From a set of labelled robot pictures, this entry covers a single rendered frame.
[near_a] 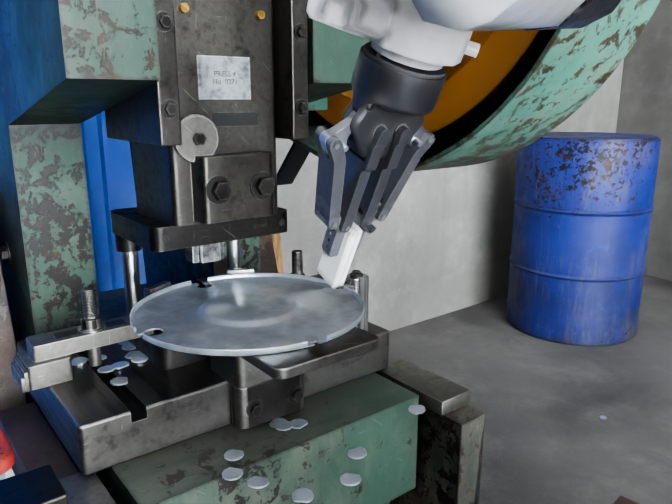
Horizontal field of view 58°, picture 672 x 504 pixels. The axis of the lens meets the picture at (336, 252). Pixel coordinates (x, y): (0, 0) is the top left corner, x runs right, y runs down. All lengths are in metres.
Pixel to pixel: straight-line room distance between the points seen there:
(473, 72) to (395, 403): 0.47
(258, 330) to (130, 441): 0.19
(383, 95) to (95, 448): 0.48
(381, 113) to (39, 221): 0.60
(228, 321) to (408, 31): 0.40
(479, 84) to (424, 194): 1.95
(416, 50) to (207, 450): 0.50
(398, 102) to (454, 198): 2.48
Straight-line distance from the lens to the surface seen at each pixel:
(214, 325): 0.74
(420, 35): 0.49
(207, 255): 0.86
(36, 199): 0.97
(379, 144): 0.53
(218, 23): 0.78
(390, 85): 0.50
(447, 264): 3.03
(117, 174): 2.01
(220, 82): 0.78
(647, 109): 4.07
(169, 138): 0.71
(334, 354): 0.66
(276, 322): 0.74
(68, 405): 0.77
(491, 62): 0.89
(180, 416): 0.77
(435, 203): 2.89
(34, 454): 0.87
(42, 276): 1.00
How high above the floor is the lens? 1.04
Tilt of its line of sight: 14 degrees down
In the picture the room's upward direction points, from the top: straight up
